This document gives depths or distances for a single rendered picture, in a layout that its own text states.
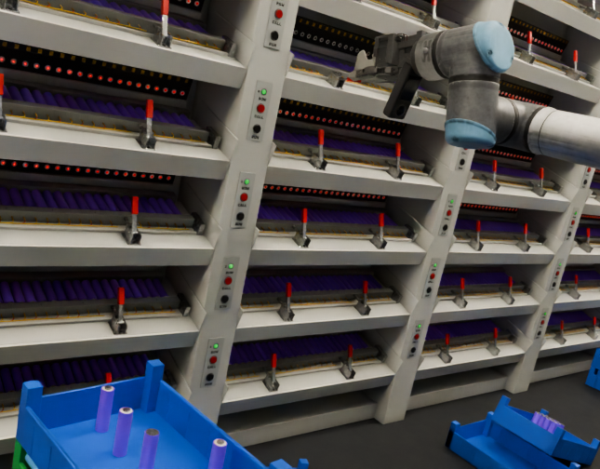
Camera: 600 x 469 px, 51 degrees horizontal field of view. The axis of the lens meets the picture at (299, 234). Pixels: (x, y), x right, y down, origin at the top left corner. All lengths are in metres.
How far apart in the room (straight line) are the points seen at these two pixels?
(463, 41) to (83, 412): 0.87
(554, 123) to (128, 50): 0.77
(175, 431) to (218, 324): 0.52
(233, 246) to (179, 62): 0.41
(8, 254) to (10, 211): 0.09
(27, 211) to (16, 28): 0.33
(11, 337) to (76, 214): 0.26
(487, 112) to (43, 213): 0.83
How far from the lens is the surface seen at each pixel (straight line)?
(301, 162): 1.47
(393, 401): 1.98
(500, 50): 1.19
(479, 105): 1.17
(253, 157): 1.35
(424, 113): 1.67
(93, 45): 1.18
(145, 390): 0.98
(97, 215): 1.30
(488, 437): 2.13
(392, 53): 1.32
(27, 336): 1.29
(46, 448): 0.84
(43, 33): 1.15
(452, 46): 1.21
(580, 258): 2.58
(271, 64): 1.34
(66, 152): 1.18
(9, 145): 1.16
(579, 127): 1.20
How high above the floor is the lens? 0.90
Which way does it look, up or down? 12 degrees down
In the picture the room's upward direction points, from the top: 12 degrees clockwise
